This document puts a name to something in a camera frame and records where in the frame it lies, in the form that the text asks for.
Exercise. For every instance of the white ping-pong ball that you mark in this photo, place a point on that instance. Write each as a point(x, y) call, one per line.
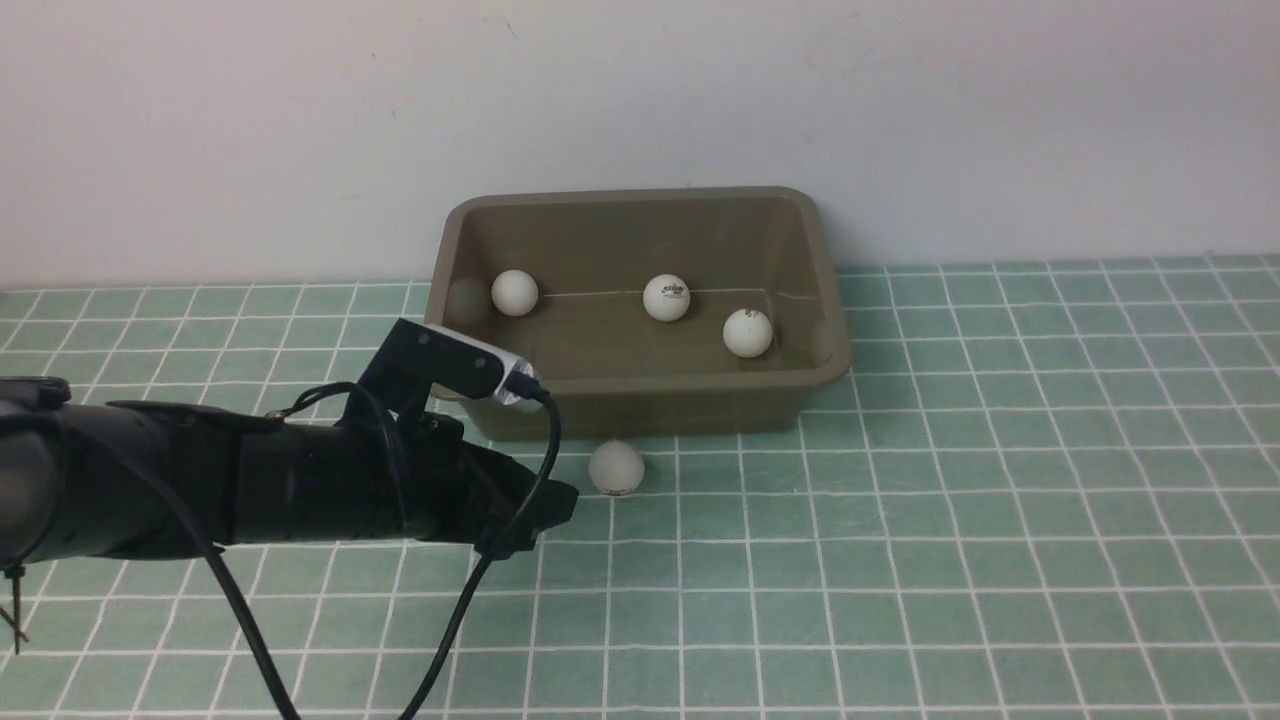
point(747, 333)
point(515, 293)
point(616, 468)

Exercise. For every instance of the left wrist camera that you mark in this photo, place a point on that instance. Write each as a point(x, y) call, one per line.
point(416, 358)

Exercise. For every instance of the green checkered tablecloth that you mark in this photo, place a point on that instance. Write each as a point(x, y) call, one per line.
point(1046, 491)

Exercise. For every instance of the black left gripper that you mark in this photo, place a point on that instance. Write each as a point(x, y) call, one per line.
point(400, 480)

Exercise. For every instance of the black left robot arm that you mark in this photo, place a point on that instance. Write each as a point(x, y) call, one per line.
point(75, 481)

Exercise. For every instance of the white ping-pong ball DHS logo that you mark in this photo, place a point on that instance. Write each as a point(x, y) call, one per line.
point(666, 298)

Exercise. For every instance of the brown plastic bin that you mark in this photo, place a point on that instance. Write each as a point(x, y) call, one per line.
point(615, 372)

